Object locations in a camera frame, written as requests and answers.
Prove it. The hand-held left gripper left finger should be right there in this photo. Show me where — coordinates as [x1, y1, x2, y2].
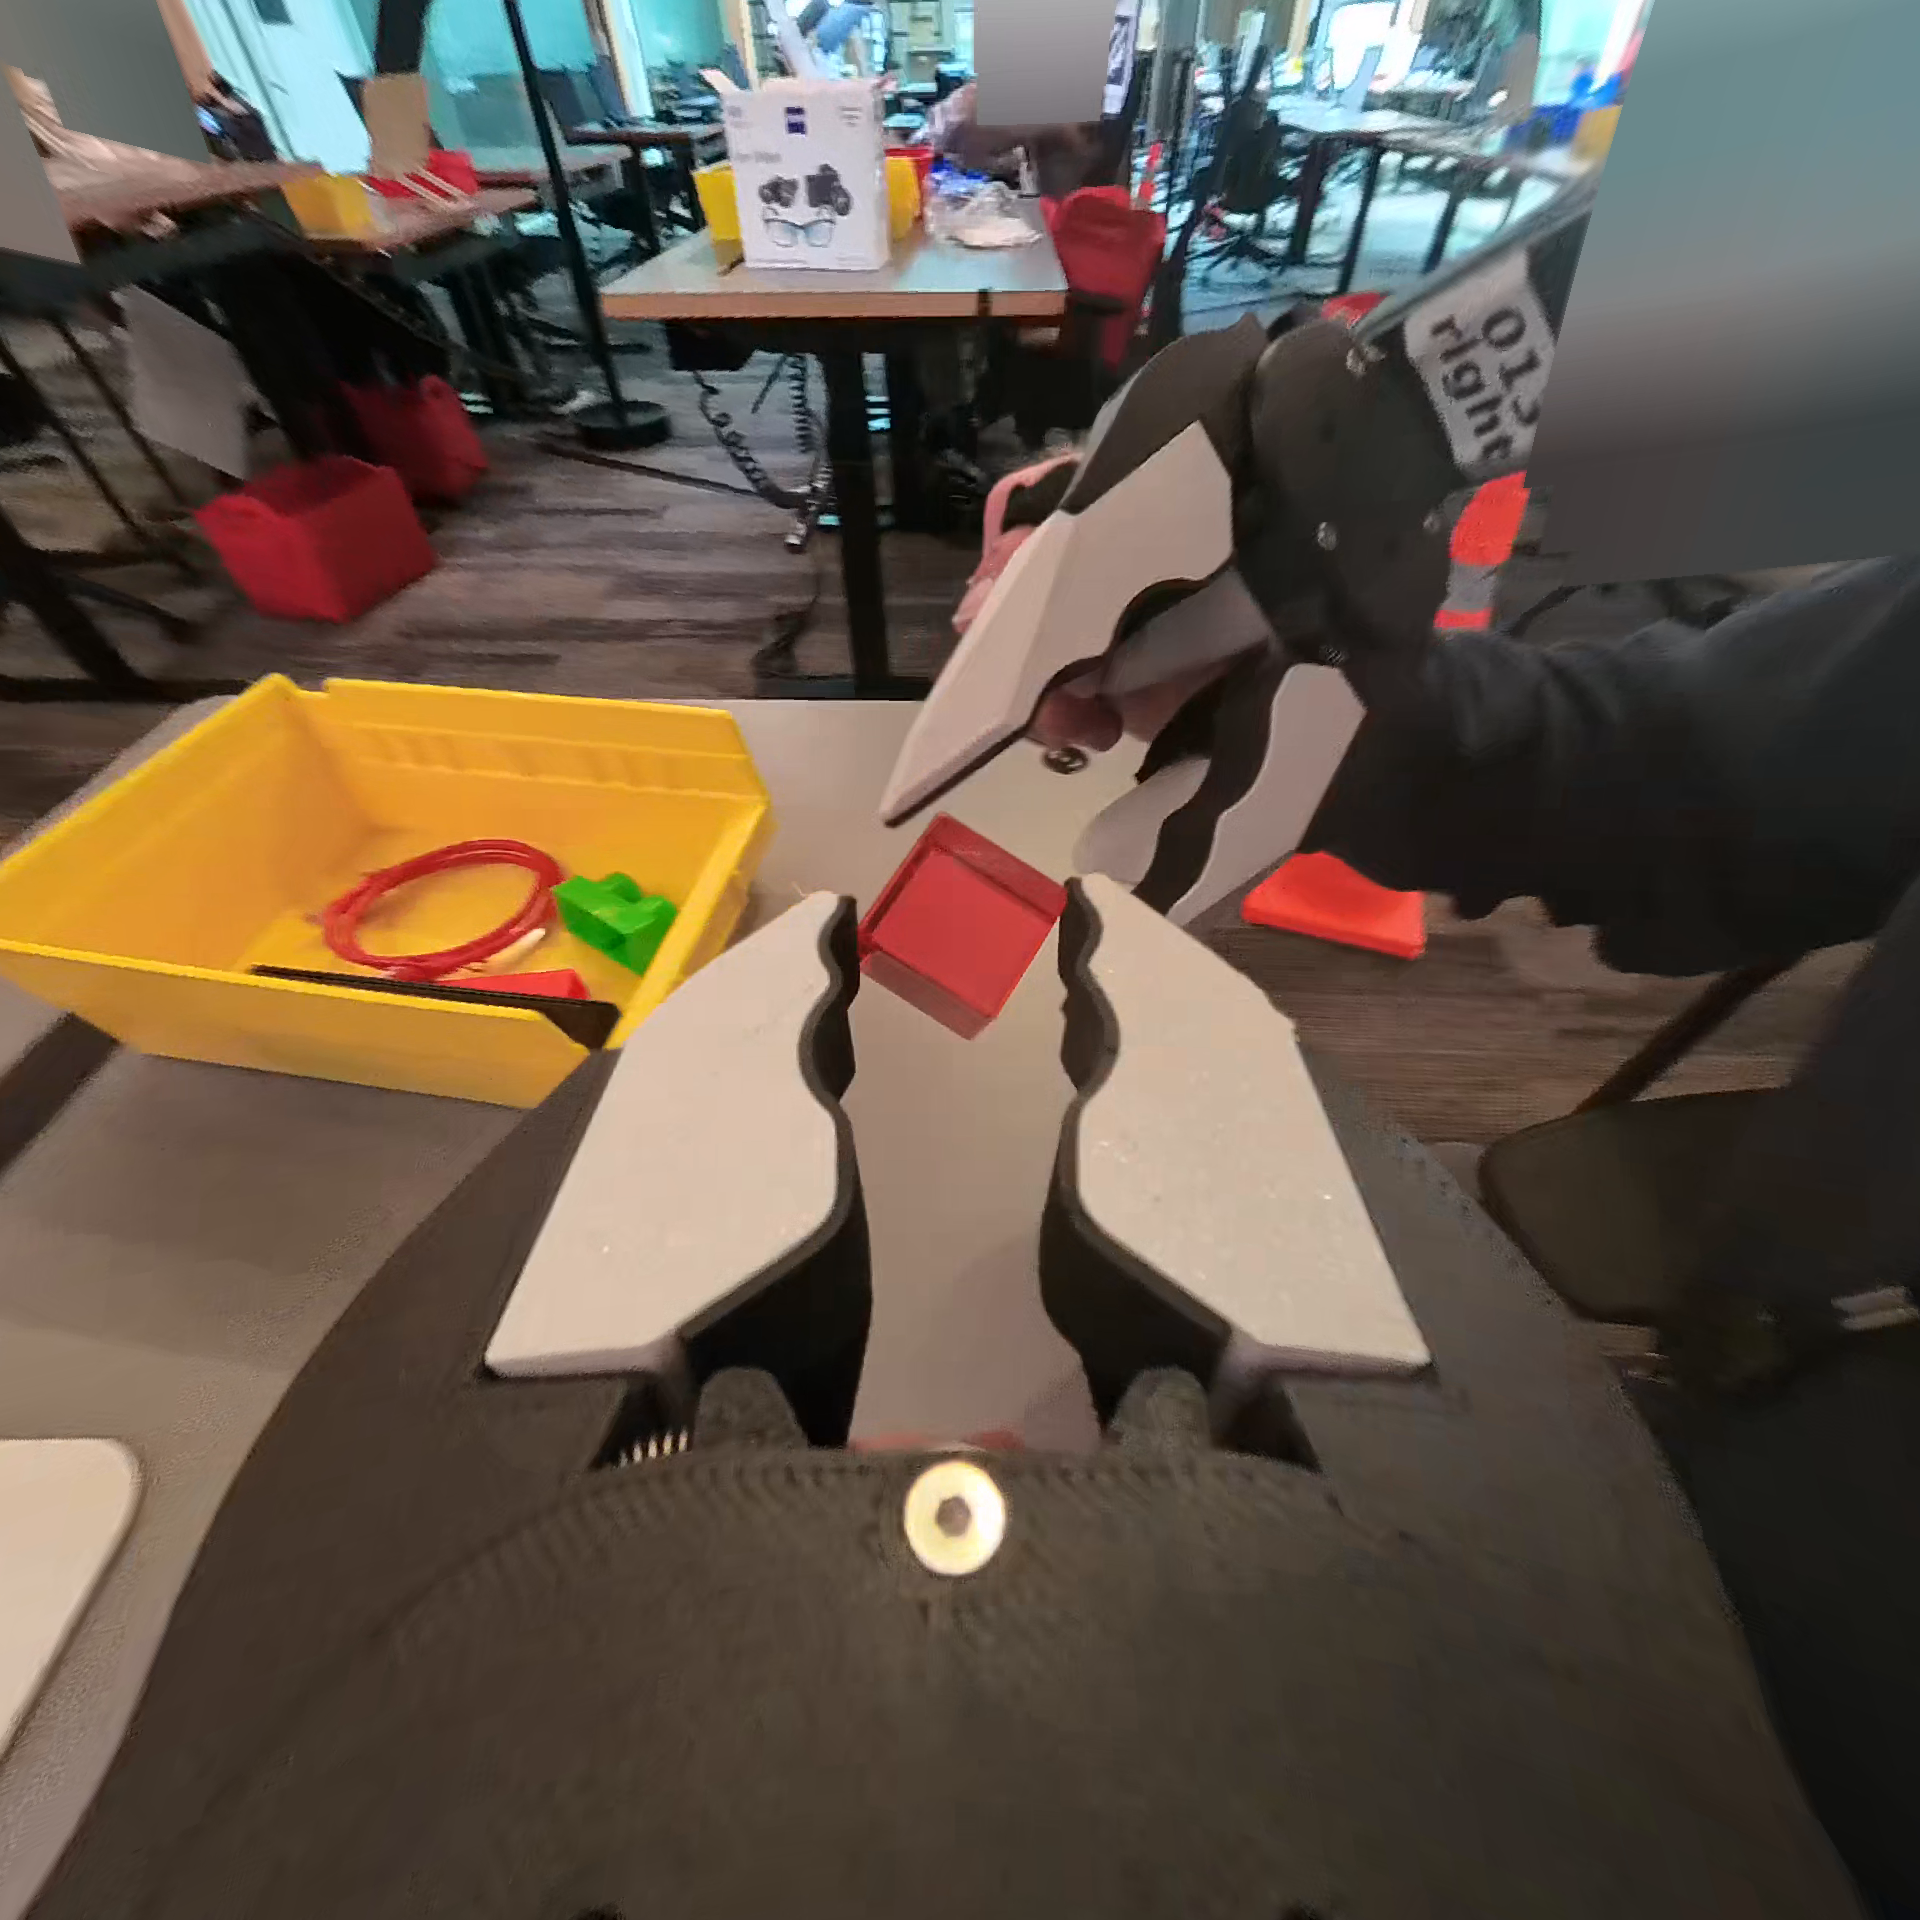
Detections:
[479, 890, 874, 1378]

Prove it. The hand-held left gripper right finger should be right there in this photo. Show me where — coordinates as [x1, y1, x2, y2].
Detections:
[1041, 878, 1432, 1378]

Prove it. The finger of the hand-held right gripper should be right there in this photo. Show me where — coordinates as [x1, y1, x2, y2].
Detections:
[874, 313, 1276, 829]
[1084, 656, 1373, 929]

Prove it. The black remote control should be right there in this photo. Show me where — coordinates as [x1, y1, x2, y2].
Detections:
[242, 956, 625, 1054]

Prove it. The red translucent block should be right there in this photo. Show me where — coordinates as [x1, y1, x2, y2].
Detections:
[857, 814, 1070, 1040]

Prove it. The yellow plastic bin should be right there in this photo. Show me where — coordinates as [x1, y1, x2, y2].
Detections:
[0, 669, 773, 1110]

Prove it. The person's right forearm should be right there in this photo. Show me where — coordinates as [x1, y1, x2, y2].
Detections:
[1288, 555, 1920, 974]

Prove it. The person's right hand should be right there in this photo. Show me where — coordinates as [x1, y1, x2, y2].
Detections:
[1034, 667, 1199, 752]

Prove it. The pink fabric item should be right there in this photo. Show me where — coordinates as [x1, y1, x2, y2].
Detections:
[956, 457, 1077, 633]

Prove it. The striped orange traffic cone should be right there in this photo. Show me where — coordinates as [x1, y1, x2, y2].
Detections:
[1432, 473, 1531, 633]

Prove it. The green plastic block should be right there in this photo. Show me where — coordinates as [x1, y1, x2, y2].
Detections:
[551, 878, 675, 974]

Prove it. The red office chair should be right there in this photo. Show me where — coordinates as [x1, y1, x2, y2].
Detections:
[1042, 191, 1166, 367]

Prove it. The wooden work table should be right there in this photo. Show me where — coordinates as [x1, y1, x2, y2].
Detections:
[599, 222, 1070, 700]

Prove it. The black office chair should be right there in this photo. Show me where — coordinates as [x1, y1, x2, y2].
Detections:
[1477, 1087, 1920, 1328]

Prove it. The white box with glasses print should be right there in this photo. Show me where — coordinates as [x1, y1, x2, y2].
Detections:
[716, 72, 886, 279]

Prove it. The black floor lamp pole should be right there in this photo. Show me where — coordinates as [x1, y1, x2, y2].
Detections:
[500, 0, 670, 450]

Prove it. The red fabric bin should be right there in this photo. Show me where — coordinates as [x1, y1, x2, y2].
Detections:
[196, 457, 441, 627]
[342, 375, 494, 503]

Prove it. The person's dark zip jacket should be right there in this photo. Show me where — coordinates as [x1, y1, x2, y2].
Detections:
[1626, 901, 1920, 1920]

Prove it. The hanging white paper sheet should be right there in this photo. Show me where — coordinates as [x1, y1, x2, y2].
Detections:
[119, 285, 260, 481]

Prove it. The long wooden workbench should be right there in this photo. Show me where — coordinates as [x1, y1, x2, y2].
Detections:
[48, 155, 543, 251]

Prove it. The black coiled cable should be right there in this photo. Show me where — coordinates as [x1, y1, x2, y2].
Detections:
[696, 354, 836, 553]

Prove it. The red cable coil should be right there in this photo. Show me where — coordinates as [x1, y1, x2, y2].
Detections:
[319, 842, 568, 974]

